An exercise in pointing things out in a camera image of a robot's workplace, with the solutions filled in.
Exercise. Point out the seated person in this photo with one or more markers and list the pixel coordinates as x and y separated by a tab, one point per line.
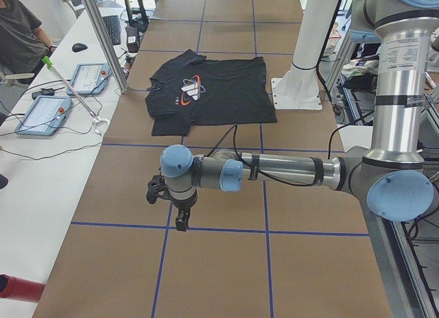
24	43

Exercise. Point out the near blue teach pendant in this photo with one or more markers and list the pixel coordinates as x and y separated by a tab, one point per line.
45	116

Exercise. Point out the black computer mouse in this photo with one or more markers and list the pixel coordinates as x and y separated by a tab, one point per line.
78	47

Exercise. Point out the blue teach pendant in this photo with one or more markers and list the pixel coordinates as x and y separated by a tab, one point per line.
45	116
90	79

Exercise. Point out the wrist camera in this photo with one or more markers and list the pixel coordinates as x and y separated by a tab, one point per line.
157	189

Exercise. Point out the metal rod green tip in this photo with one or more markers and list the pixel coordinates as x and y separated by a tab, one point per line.
96	119

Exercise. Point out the black monitor stand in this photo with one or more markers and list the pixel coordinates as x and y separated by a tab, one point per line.
137	18

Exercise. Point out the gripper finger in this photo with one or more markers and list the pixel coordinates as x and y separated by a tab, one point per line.
184	216
178	221

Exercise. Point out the far blue teach pendant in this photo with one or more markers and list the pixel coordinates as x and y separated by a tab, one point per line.
90	79

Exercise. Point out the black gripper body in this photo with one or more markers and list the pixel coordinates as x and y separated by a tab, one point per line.
182	204

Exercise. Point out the red cylinder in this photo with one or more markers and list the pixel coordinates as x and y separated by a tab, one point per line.
20	289

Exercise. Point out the black desktop device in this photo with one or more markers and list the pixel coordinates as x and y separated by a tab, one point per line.
132	39

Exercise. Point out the aluminium frame post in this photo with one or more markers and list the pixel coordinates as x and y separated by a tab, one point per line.
105	43

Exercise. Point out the black keyboard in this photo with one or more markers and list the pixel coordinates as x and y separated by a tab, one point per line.
112	25

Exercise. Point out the black graphic t-shirt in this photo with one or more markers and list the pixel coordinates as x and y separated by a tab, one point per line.
191	89

